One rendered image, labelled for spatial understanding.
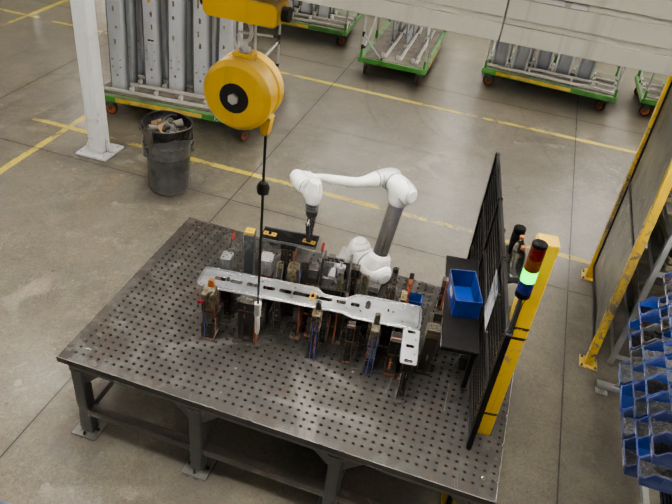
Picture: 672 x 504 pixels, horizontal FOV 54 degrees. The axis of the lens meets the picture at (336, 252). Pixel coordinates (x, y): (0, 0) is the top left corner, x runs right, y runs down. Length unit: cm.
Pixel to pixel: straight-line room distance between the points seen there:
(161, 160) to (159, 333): 268
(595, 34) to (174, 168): 571
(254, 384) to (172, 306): 85
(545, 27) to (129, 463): 384
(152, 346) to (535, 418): 272
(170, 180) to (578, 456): 432
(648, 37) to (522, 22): 19
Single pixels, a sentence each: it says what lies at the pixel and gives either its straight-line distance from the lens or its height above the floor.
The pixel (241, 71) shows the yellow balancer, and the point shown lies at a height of 313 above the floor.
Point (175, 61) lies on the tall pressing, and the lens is 818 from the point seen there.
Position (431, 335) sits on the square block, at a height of 102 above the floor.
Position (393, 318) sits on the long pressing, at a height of 100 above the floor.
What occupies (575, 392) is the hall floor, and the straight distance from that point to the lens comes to 543.
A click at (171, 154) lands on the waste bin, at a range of 653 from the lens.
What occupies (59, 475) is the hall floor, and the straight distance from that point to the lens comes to 455.
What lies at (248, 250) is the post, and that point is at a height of 102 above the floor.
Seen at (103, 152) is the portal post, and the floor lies 3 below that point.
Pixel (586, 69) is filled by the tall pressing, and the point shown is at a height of 42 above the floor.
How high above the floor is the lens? 362
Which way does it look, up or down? 36 degrees down
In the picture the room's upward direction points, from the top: 7 degrees clockwise
